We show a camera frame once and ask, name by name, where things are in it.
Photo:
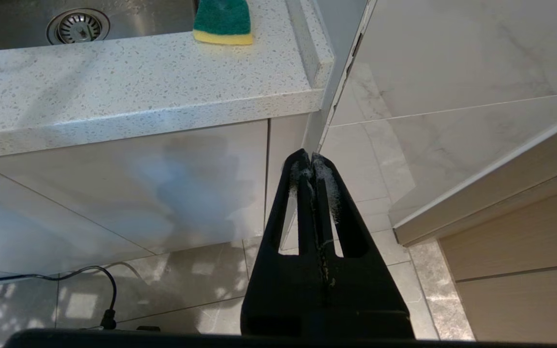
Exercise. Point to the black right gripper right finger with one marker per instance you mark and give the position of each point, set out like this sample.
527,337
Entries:
360,290

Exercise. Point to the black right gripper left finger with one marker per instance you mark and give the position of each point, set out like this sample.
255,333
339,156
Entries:
278,290

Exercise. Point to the yellow sponge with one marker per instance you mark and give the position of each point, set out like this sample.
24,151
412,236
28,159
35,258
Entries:
223,21

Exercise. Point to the round metal sink drain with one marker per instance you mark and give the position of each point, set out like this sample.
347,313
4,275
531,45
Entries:
78,26

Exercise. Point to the stainless steel sink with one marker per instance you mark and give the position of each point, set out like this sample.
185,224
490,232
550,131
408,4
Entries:
17,24

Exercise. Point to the wooden cabinet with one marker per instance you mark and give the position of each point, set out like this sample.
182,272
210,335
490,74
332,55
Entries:
525,270

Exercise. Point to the white lower cabinet front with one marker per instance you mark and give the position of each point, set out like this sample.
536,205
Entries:
114,193

